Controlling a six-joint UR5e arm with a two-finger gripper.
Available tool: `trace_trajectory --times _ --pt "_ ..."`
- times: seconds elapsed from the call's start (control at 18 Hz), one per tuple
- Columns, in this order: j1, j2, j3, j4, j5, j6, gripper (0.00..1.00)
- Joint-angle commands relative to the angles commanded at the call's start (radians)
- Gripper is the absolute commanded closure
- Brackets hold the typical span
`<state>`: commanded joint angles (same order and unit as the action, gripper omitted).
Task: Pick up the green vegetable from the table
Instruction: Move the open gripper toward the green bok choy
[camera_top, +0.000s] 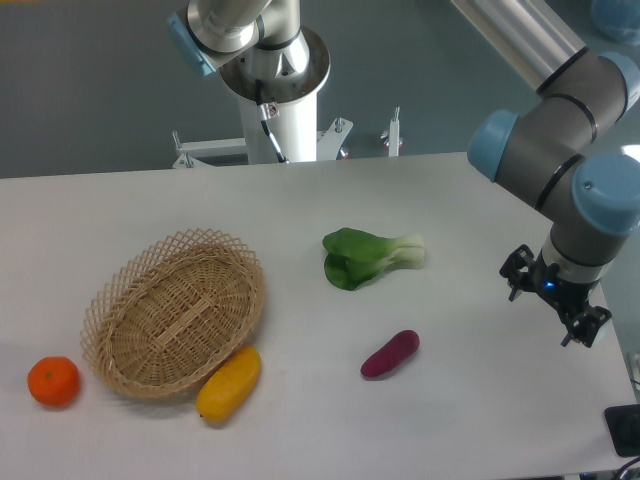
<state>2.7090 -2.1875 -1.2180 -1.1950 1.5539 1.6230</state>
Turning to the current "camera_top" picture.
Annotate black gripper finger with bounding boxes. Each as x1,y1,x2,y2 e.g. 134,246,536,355
499,244,535,302
560,305,612,348

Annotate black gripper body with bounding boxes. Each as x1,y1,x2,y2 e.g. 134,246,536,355
530,259,597,320

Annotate green bok choy vegetable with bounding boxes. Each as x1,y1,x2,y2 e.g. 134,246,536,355
322,227,426,291

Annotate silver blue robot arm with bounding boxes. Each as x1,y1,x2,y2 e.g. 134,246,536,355
167,1,639,346

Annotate black device at table corner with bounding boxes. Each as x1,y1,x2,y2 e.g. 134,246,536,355
604,404,639,458

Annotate purple sweet potato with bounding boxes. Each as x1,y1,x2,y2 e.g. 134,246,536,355
360,330,420,379

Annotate blue object top right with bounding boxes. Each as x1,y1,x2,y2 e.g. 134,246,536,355
590,0,639,46

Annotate yellow mango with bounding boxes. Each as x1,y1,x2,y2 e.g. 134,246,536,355
195,345,262,424

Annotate woven wicker basket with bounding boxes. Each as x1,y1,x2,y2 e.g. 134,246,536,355
81,229,266,400

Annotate orange tangerine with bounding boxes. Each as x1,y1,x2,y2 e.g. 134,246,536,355
27,356,80,408

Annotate white bracket right edge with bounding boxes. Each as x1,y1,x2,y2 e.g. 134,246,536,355
627,353,640,391

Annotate white metal base frame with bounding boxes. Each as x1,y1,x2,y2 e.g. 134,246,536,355
170,105,404,169

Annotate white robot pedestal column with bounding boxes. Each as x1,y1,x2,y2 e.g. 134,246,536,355
219,26,330,132

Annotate black cable on pedestal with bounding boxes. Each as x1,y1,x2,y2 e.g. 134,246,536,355
253,78,291,165

